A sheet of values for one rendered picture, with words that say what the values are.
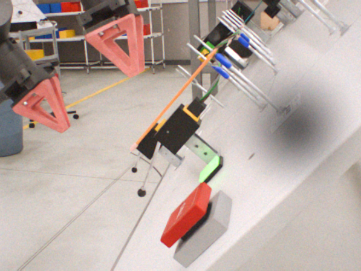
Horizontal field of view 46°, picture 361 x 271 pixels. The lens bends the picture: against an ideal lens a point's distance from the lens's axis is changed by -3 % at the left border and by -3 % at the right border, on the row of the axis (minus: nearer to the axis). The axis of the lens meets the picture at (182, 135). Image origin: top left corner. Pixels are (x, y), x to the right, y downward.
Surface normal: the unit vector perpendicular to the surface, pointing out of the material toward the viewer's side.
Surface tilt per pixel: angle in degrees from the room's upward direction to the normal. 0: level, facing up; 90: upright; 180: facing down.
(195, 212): 90
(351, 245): 0
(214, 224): 90
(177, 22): 90
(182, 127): 85
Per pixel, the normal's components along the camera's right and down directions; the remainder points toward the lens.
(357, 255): -0.05, -0.95
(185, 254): -0.18, 0.31
